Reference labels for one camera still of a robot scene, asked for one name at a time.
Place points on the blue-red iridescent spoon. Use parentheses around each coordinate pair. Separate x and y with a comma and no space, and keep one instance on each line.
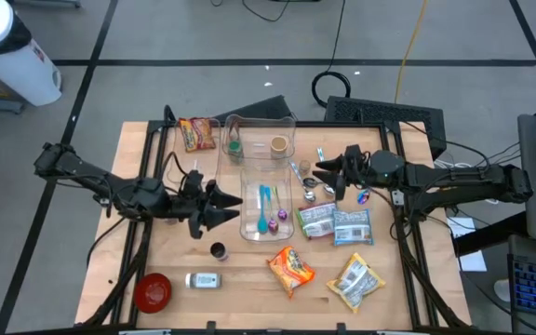
(364,197)

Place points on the orange ramen noodle pack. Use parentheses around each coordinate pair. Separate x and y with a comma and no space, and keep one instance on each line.
(291,270)

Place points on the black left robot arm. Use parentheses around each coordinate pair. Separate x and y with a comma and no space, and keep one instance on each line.
(86,172)

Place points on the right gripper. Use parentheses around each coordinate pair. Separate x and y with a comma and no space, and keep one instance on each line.
(382,168)

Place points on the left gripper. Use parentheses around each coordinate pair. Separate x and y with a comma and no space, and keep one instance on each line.
(175,205)

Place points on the purple iridescent spoon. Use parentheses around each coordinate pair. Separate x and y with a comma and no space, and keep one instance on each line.
(283,214)

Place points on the grey standing desk base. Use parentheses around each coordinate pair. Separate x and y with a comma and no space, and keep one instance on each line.
(49,3)

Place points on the yellow ramen noodle pack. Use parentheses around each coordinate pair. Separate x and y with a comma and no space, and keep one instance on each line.
(355,281)

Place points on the tan lid white canister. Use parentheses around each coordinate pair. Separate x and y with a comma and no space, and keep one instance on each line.
(278,145)

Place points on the black angled panel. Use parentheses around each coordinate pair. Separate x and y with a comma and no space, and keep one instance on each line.
(263,109)

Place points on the Maruchan roast beef ramen pack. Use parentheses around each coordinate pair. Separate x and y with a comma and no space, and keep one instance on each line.
(196,135)

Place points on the white paper sheet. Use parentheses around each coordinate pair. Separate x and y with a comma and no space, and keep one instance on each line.
(475,263)

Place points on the red bowl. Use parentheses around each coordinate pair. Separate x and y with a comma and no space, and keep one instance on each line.
(153,292)

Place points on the green white ramen pack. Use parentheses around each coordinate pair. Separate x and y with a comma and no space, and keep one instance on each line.
(317,219)

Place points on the white mouse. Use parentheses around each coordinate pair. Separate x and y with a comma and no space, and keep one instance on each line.
(502,289)

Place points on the clear plastic bin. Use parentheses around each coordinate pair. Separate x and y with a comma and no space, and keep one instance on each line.
(251,218)
(258,153)
(207,158)

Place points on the brown food pouch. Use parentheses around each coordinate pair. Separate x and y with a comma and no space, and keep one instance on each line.
(232,128)

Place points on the blue white ramen pack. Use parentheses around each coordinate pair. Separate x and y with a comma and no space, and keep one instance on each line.
(352,226)

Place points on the white trash bin black bag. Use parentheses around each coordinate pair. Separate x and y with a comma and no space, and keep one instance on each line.
(17,70)

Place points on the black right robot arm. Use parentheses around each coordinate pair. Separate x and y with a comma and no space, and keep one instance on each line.
(459,177)

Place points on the dark spice jar grey lid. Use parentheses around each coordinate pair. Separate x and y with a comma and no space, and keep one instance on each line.
(218,251)

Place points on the green lid herb jar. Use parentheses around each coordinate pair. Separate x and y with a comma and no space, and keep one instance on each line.
(235,148)

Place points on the teal plastic spoon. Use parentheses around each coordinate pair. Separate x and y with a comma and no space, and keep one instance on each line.
(262,227)

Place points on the white labelled spice jar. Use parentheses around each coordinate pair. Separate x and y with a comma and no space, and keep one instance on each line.
(203,280)

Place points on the black aluminium rig frame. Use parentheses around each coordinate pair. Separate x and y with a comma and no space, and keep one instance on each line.
(310,124)

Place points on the black desk beam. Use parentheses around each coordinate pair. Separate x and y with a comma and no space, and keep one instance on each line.
(486,235)

